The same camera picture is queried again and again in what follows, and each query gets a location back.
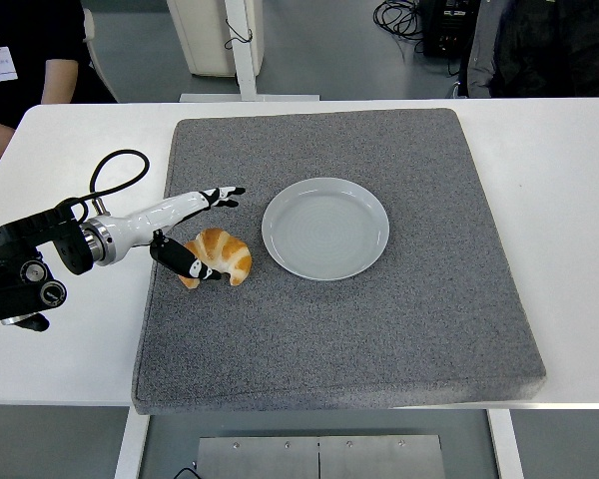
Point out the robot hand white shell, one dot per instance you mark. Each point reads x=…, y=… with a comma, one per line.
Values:
x=145, y=222

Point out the croissant bread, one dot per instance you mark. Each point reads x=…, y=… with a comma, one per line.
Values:
x=229, y=254

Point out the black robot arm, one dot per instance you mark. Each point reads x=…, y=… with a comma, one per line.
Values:
x=10, y=294

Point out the grey round plate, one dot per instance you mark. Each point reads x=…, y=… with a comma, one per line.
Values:
x=324, y=229

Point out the grey metal plate with screws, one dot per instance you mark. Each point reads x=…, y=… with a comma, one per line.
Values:
x=319, y=456

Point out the white cabinet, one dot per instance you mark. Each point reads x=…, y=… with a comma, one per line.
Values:
x=199, y=40

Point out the white chair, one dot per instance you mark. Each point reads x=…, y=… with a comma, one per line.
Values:
x=89, y=25

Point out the grey felt mat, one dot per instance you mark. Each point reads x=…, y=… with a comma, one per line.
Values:
x=329, y=339

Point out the white table leg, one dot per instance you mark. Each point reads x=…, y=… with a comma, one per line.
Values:
x=130, y=444
x=505, y=444

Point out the black electronics box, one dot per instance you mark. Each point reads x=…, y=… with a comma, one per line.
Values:
x=446, y=30

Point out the person in dark jacket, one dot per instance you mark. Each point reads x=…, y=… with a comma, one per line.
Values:
x=529, y=50

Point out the white stand post with base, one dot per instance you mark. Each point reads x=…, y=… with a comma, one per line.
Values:
x=244, y=60

